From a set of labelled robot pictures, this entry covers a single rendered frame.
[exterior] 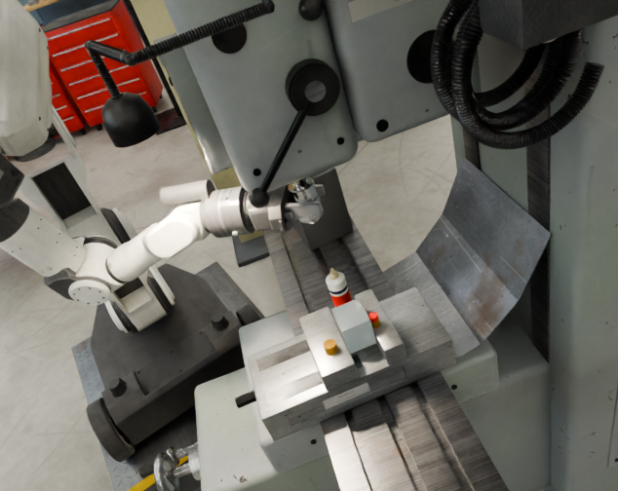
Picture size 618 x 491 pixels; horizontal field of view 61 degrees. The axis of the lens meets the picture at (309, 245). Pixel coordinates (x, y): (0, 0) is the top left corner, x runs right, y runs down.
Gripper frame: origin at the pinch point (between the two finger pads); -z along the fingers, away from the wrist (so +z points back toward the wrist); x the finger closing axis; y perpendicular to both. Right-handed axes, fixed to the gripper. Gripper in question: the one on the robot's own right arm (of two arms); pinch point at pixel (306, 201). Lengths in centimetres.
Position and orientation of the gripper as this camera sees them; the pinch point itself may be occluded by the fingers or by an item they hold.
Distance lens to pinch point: 93.1
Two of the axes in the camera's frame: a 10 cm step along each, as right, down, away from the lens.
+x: 1.3, -6.4, 7.5
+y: 2.7, 7.6, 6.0
